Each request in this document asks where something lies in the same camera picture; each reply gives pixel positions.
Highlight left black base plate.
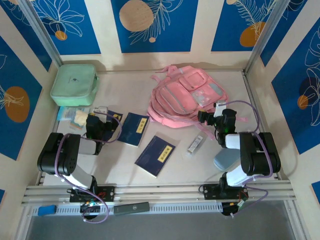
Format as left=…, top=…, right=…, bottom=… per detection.
left=69, top=185, right=116, bottom=203

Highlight clear plastic labelled box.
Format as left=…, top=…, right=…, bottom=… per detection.
left=186, top=133, right=206, bottom=158

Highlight pink school backpack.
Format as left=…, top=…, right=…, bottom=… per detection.
left=146, top=64, right=248, bottom=141

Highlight small blue block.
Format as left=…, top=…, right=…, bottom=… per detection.
left=37, top=204, right=57, bottom=216

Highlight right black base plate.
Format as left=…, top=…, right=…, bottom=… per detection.
left=202, top=183, right=248, bottom=201

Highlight snack packets in plastic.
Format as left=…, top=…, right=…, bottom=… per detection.
left=56, top=106, right=91, bottom=123

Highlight dark grey flat device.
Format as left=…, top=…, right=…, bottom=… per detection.
left=113, top=201, right=151, bottom=215

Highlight long aluminium mounting rail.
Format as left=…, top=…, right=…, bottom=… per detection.
left=21, top=180, right=297, bottom=208

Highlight light blue pencil case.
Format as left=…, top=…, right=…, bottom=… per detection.
left=212, top=148, right=242, bottom=172

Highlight aluminium side rail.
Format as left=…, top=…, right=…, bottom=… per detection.
left=241, top=71, right=283, bottom=181
left=36, top=106, right=61, bottom=186

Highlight mint green lunch bag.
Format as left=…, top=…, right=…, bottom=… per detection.
left=49, top=63, right=100, bottom=107

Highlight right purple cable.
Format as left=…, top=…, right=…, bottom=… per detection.
left=216, top=99, right=276, bottom=218

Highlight purple cable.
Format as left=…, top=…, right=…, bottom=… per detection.
left=216, top=99, right=276, bottom=218
left=55, top=111, right=123, bottom=224

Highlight aluminium frame post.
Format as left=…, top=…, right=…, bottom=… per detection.
left=18, top=0, right=63, bottom=67
left=243, top=0, right=292, bottom=75

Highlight grey slotted cable duct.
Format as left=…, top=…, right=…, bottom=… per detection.
left=32, top=201, right=224, bottom=216

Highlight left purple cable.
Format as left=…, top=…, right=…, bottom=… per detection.
left=55, top=111, right=123, bottom=224

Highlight small wired connector board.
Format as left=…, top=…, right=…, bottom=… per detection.
left=79, top=199, right=102, bottom=215
left=221, top=198, right=250, bottom=218

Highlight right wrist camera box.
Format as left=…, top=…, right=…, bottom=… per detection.
left=197, top=99, right=227, bottom=124

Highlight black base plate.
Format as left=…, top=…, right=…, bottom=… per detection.
left=69, top=185, right=116, bottom=203
left=202, top=183, right=248, bottom=201

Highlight clear packet yellow snack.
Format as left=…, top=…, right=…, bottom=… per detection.
left=69, top=109, right=90, bottom=131

